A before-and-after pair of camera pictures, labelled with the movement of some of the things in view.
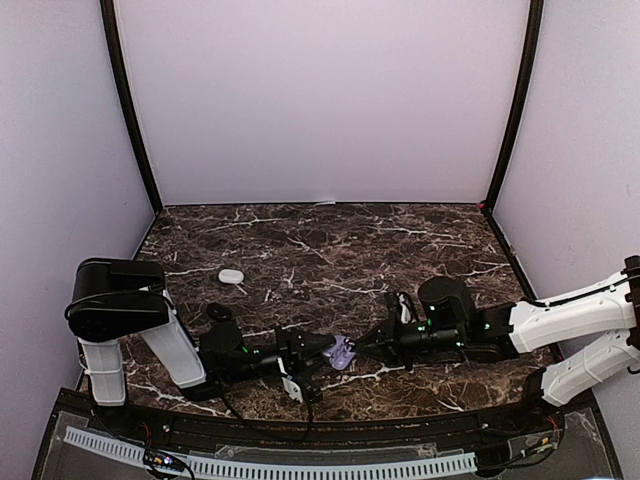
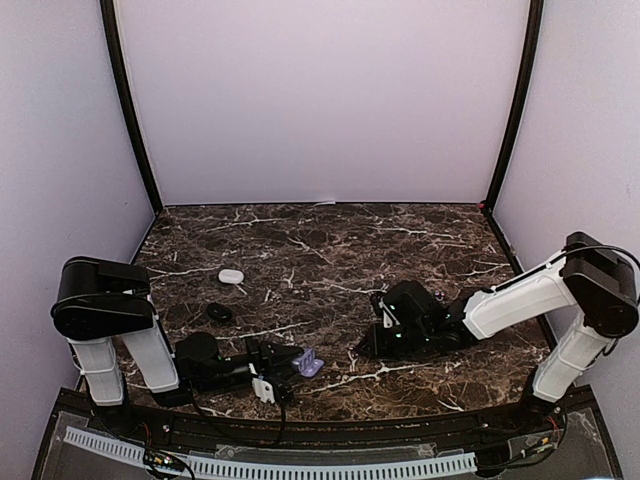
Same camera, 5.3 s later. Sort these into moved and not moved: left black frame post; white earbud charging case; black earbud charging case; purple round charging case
Moved: purple round charging case
Not moved: left black frame post; black earbud charging case; white earbud charging case
